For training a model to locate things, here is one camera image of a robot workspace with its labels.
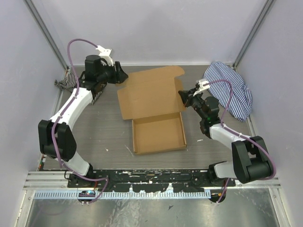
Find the brown cardboard box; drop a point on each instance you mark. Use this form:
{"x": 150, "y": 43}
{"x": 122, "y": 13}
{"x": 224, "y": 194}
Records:
{"x": 150, "y": 99}

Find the left aluminium corner post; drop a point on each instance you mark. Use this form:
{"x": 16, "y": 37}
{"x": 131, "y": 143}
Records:
{"x": 46, "y": 33}

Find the black white striped cloth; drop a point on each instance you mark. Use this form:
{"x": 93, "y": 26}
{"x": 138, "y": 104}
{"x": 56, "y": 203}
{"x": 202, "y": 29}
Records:
{"x": 69, "y": 83}

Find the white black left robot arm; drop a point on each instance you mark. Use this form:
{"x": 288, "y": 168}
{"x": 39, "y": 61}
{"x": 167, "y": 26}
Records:
{"x": 56, "y": 139}

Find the blue white striped cloth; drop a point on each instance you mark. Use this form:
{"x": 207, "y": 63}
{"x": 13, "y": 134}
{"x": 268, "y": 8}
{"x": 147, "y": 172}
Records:
{"x": 229, "y": 88}

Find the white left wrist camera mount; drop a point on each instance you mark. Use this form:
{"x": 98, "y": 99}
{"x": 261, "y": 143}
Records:
{"x": 105, "y": 54}

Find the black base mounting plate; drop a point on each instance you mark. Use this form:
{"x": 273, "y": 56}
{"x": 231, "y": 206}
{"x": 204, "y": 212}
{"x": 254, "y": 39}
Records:
{"x": 148, "y": 180}

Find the white slotted cable duct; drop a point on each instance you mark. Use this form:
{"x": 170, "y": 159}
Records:
{"x": 89, "y": 194}

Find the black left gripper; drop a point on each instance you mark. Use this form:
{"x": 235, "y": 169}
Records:
{"x": 119, "y": 76}

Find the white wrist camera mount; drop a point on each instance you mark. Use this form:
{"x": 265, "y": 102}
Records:
{"x": 105, "y": 54}
{"x": 201, "y": 86}

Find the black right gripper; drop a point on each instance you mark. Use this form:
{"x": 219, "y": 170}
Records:
{"x": 184, "y": 95}

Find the right aluminium corner post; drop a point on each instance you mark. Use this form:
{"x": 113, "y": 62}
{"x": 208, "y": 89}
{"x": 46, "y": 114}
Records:
{"x": 254, "y": 30}

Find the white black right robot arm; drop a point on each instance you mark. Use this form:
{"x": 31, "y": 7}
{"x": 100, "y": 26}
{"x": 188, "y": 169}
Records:
{"x": 250, "y": 159}

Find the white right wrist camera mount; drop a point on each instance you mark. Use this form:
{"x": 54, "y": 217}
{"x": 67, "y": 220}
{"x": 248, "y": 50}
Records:
{"x": 201, "y": 86}

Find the aluminium corner post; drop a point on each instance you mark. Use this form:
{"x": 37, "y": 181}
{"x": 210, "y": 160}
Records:
{"x": 46, "y": 33}
{"x": 254, "y": 30}

